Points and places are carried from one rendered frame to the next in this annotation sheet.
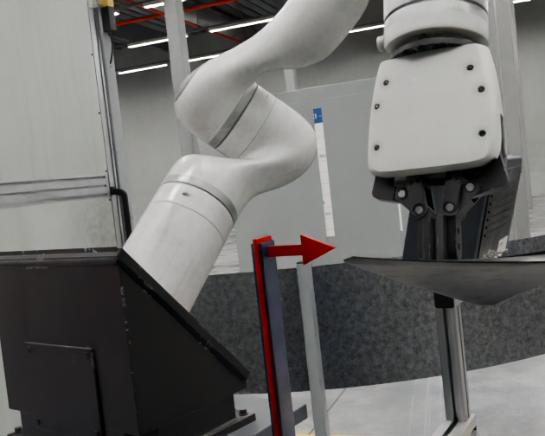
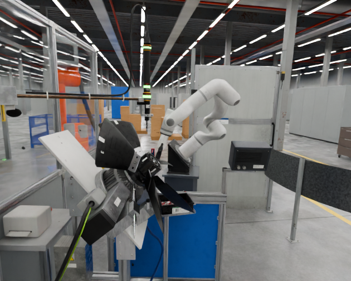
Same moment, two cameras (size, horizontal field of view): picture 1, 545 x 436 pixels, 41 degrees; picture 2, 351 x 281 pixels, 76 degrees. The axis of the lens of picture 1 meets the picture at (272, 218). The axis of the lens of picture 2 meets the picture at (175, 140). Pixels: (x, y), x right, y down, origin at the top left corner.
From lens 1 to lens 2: 1.48 m
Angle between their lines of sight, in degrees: 60
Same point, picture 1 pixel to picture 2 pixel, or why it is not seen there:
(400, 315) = (330, 184)
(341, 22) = (217, 113)
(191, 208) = (191, 140)
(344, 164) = not seen: outside the picture
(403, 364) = (326, 199)
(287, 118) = (215, 127)
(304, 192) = not seen: outside the picture
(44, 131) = (252, 107)
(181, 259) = (186, 147)
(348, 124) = not seen: outside the picture
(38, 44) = (256, 86)
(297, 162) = (214, 136)
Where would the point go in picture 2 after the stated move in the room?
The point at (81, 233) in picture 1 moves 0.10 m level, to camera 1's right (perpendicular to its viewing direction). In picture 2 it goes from (258, 132) to (264, 134)
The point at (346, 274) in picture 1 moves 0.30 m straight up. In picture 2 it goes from (315, 165) to (318, 136)
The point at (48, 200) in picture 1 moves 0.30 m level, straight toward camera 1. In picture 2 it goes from (250, 123) to (239, 125)
